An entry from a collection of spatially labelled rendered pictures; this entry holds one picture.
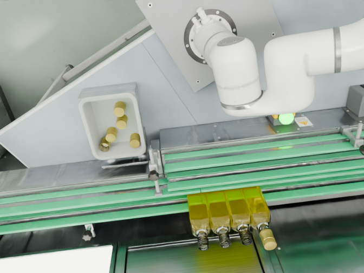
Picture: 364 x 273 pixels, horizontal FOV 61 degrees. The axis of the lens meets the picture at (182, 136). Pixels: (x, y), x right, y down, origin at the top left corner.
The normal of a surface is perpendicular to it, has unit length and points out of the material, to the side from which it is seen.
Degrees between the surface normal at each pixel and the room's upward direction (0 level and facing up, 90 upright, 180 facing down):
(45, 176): 90
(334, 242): 89
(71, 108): 0
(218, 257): 90
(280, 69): 33
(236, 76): 11
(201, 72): 3
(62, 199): 90
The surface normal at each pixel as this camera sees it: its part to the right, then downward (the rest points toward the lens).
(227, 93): -0.58, 0.55
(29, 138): 0.07, 0.52
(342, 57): -0.34, 0.50
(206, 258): -0.11, -0.84
